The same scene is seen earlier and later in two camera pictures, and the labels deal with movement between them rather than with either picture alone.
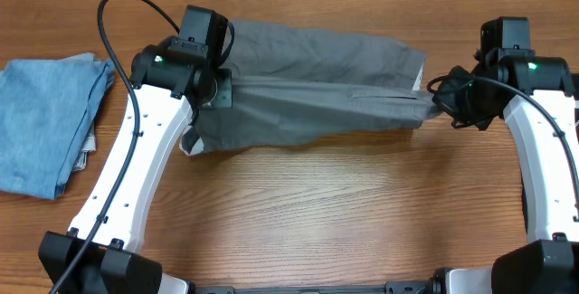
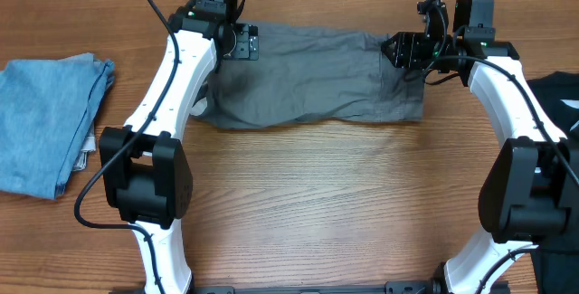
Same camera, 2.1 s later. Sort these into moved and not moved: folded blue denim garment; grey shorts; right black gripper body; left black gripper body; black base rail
Moved: grey shorts; left black gripper body; right black gripper body
Not moved: folded blue denim garment; black base rail
